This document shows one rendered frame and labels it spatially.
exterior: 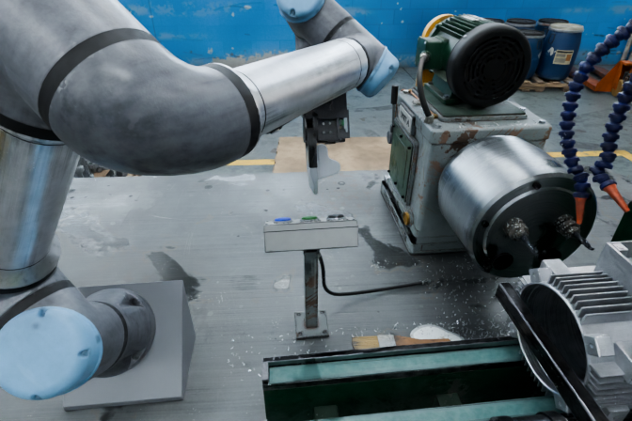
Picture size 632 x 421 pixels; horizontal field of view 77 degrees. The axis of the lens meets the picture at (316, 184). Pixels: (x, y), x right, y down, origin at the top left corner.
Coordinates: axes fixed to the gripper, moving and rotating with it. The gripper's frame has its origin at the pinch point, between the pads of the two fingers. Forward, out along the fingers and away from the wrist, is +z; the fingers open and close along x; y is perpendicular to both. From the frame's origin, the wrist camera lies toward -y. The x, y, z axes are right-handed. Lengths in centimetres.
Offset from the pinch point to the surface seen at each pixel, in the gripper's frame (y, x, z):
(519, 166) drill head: 38.1, -4.9, -1.9
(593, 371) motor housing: 32.5, -27.4, 24.6
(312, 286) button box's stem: -0.5, 4.0, 19.6
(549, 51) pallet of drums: 320, 372, -141
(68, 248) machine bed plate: -64, 39, 14
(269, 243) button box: -8.2, -3.5, 9.5
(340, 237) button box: 4.6, -3.5, 9.2
